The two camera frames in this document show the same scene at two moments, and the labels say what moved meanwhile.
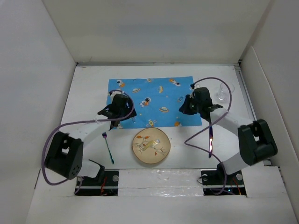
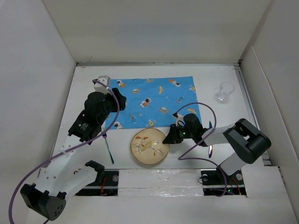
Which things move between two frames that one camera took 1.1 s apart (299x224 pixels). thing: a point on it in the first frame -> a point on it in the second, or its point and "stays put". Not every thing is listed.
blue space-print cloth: [157, 101] stays put
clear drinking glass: [224, 94] stays put
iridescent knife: [210, 142] stays put
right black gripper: [184, 108] -> [172, 136]
